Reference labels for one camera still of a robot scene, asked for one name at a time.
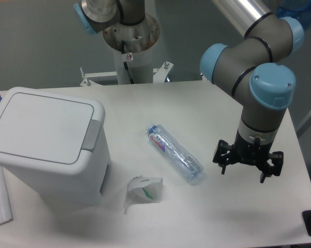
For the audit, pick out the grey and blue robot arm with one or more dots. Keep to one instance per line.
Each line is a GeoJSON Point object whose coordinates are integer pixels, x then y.
{"type": "Point", "coordinates": [248, 72]}

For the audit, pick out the crumpled white paper wrapper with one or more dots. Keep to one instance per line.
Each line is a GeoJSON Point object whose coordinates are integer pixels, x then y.
{"type": "Point", "coordinates": [143, 190]}

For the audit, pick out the white pedestal foot bracket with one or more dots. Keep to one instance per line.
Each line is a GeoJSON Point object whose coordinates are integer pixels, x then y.
{"type": "Point", "coordinates": [159, 75]}

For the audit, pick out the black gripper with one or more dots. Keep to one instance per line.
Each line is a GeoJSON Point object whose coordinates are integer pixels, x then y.
{"type": "Point", "coordinates": [244, 152]}

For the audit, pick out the blue water jug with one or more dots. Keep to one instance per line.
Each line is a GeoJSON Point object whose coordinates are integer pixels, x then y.
{"type": "Point", "coordinates": [299, 10]}

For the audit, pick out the crushed clear plastic bottle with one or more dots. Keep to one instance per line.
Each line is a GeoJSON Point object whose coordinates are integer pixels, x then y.
{"type": "Point", "coordinates": [182, 160]}

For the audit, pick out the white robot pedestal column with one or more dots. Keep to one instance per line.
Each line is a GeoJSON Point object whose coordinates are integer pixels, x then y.
{"type": "Point", "coordinates": [132, 48]}

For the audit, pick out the white push-button trash can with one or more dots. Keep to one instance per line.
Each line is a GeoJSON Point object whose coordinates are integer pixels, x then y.
{"type": "Point", "coordinates": [55, 143]}

